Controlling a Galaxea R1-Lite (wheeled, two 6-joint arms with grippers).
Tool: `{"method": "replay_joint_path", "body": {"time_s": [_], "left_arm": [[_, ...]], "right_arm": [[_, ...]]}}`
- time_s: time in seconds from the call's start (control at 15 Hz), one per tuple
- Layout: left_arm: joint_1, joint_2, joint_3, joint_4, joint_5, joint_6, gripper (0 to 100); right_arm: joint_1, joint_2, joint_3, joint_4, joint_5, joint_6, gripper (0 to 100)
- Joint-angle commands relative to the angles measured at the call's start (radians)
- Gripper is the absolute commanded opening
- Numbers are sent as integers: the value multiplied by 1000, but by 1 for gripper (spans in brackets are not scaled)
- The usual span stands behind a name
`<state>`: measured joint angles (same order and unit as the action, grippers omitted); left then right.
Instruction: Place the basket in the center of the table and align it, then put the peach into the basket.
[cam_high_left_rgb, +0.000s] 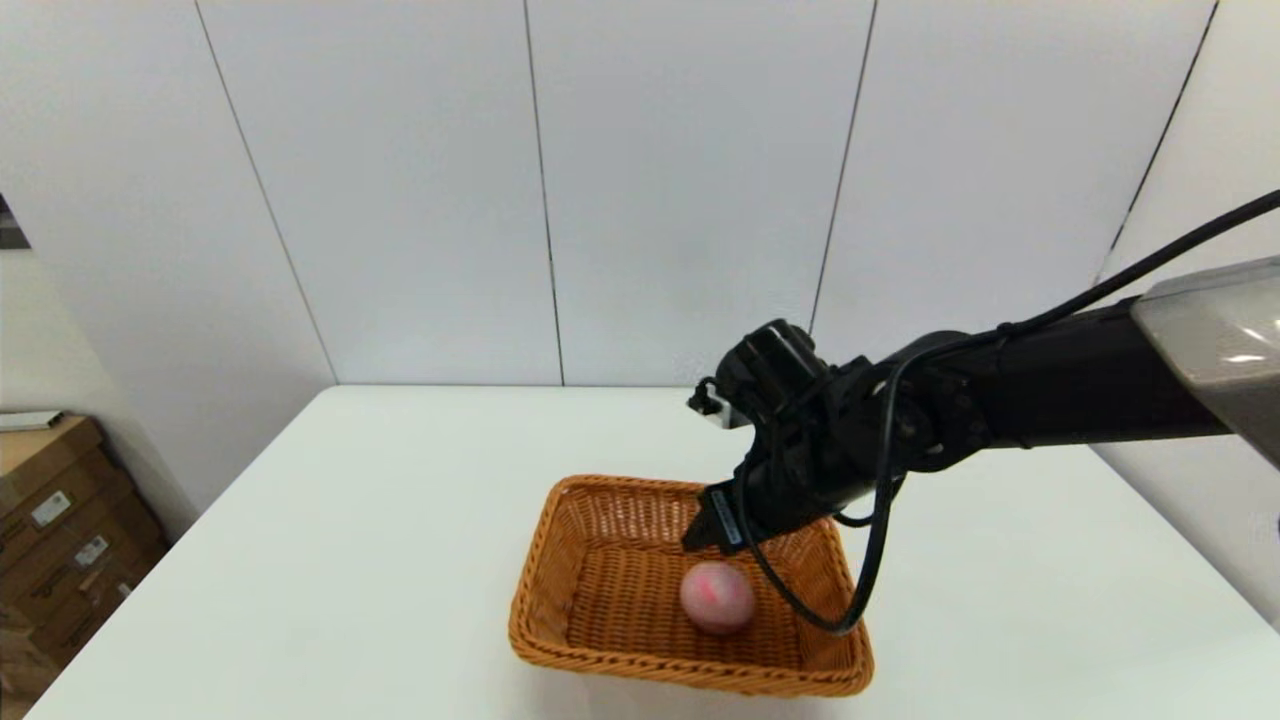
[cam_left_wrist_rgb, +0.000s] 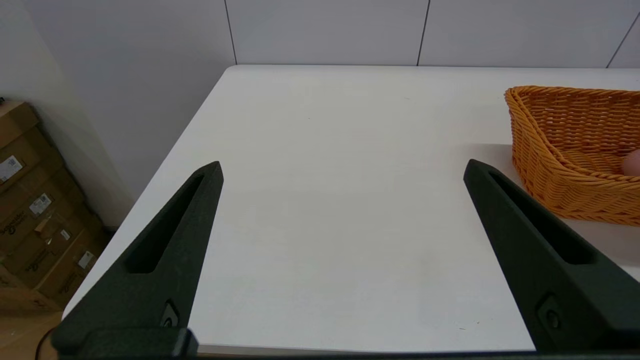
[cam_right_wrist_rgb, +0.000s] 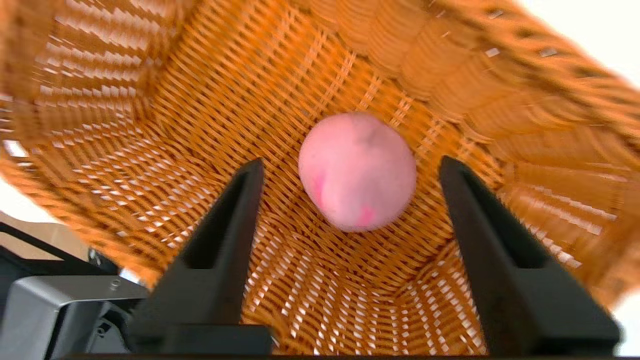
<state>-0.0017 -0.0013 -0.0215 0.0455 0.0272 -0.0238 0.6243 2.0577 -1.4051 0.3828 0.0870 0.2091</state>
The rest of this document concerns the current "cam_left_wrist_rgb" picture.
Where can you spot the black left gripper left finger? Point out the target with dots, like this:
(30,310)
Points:
(160,280)

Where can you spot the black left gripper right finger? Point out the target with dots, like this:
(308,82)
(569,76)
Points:
(560,295)

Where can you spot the orange woven wicker basket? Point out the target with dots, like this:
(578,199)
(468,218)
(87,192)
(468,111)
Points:
(560,190)

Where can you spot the pink peach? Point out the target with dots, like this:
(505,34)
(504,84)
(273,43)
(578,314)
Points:
(634,164)

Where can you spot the brown cardboard box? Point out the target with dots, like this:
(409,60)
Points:
(15,125)
(20,297)
(40,205)
(30,160)
(75,250)

